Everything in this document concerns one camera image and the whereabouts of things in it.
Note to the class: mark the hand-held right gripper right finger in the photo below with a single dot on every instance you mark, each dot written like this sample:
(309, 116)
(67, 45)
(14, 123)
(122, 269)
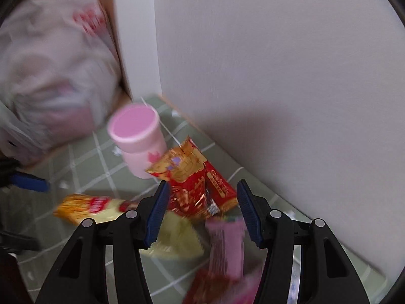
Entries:
(248, 215)

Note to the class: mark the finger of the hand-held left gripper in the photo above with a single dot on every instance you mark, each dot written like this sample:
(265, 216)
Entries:
(28, 182)
(19, 243)

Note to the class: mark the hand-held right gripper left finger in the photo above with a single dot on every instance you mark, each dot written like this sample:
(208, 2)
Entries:
(156, 218)

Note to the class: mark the red gold snack packet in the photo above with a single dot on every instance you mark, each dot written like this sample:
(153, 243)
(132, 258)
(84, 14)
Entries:
(189, 177)

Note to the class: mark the pale yellow packet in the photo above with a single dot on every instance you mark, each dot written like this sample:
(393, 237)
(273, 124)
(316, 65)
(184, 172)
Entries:
(178, 237)

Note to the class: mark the pink white wrapper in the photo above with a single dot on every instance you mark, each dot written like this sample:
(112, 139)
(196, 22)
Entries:
(227, 247)

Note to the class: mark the green checked tablecloth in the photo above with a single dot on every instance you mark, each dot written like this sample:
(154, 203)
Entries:
(91, 164)

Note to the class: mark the yellow snack packet red label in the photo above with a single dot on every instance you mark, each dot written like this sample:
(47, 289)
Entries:
(91, 207)

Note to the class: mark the red crumpled wrapper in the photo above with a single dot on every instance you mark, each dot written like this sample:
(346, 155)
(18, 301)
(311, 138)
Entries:
(215, 288)

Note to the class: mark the pink cup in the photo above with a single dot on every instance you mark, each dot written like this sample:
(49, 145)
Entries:
(136, 133)

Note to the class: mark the white plastic bag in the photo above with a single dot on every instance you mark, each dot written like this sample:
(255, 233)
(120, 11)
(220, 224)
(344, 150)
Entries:
(53, 69)

